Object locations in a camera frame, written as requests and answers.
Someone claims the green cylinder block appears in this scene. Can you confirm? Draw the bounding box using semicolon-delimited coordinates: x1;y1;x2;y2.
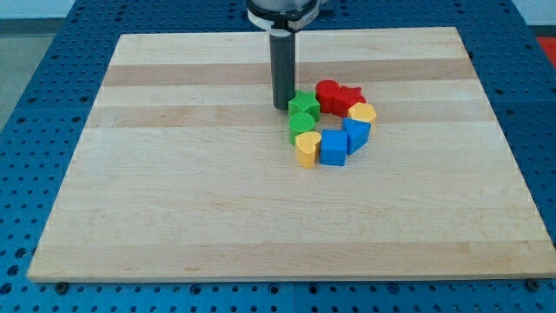
288;112;315;145

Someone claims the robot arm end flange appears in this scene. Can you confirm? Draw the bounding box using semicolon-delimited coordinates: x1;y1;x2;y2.
246;0;334;32

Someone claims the red cylinder block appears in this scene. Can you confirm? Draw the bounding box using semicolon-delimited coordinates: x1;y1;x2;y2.
315;80;341;113

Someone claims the blue triangle block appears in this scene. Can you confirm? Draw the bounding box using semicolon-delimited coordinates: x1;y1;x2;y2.
341;118;372;155

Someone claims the green star block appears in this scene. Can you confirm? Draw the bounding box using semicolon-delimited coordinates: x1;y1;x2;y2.
288;90;321;122

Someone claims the yellow heart block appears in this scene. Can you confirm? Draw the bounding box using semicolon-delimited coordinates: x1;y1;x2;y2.
295;131;321;169

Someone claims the yellow hexagon block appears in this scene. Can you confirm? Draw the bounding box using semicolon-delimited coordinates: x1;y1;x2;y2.
347;103;378;124

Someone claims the light wooden board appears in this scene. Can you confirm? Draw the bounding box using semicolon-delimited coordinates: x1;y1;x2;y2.
27;27;555;283

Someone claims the red star block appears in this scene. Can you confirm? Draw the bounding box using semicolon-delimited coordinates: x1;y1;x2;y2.
332;85;367;117

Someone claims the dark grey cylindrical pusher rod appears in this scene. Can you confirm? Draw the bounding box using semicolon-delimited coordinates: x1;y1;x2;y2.
269;29;296;111

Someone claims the blue cube block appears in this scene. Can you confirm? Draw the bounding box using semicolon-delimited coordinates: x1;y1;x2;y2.
320;130;348;166

